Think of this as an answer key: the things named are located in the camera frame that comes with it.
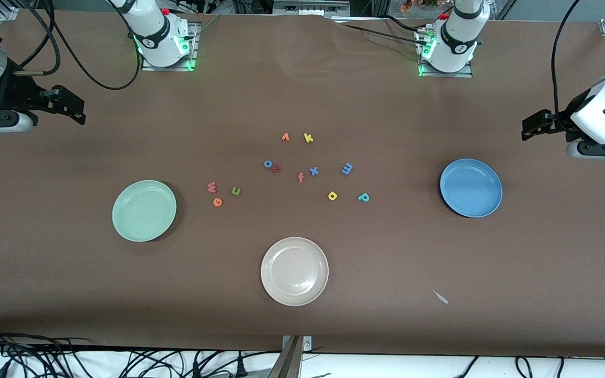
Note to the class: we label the small white paper scrap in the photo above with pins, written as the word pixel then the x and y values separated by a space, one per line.
pixel 440 297

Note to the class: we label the blue foam letter m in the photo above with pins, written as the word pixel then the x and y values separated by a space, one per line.
pixel 347 168

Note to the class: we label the brown table cover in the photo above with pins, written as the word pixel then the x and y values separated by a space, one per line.
pixel 71 294

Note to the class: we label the grey metal bar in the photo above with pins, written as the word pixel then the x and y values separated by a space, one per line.
pixel 287 365

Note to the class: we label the blue plate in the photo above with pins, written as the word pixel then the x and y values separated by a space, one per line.
pixel 470 188

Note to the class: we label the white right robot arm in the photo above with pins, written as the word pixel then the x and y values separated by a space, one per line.
pixel 155 37

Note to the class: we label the teal foam letter p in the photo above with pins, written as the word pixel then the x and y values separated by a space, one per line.
pixel 363 197

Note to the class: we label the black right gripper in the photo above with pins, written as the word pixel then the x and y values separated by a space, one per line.
pixel 14 98

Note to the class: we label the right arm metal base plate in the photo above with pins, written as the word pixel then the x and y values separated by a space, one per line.
pixel 193 47

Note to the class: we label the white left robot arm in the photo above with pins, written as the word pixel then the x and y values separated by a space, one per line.
pixel 457 42

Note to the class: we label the orange flowers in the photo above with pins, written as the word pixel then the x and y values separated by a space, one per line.
pixel 406 6

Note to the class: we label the black power plug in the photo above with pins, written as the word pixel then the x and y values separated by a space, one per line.
pixel 240 367
pixel 196 370

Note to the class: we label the silver table edge bracket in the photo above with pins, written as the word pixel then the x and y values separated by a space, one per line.
pixel 308 344

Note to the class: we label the beige plate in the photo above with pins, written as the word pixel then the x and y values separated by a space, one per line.
pixel 294 271

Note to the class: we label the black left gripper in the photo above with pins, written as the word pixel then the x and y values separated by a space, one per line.
pixel 555 122

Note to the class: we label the green plate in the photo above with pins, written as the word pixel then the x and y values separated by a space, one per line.
pixel 144 211

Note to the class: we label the grey metal box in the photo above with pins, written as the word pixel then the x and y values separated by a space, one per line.
pixel 308 8

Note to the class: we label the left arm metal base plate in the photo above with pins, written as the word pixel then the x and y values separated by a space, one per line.
pixel 439 75

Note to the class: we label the red foam letter w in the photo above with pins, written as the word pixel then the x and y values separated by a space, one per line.
pixel 211 187

